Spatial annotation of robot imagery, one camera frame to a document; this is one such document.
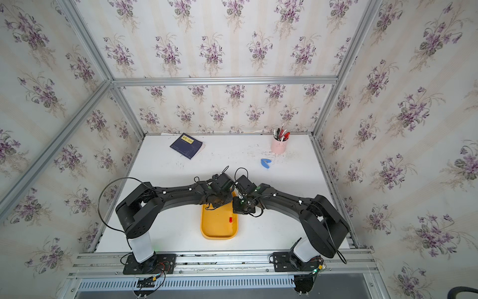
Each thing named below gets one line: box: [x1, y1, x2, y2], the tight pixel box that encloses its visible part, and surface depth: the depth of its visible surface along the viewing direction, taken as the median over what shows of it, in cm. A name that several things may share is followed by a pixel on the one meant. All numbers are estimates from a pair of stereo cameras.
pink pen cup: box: [270, 133, 291, 155], surface depth 108 cm
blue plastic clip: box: [260, 158, 272, 169], surface depth 107 cm
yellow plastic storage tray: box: [199, 191, 239, 240], surface depth 85 cm
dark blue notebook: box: [169, 132, 206, 161], surface depth 114 cm
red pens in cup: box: [273, 123, 291, 143], surface depth 109 cm
